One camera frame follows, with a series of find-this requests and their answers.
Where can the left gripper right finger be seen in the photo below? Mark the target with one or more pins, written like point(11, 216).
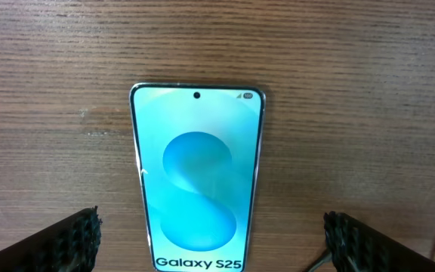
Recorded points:
point(355, 246)

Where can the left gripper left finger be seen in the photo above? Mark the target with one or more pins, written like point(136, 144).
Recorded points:
point(70, 245)

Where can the turquoise Galaxy S25 smartphone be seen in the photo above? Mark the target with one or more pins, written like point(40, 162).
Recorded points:
point(197, 155)

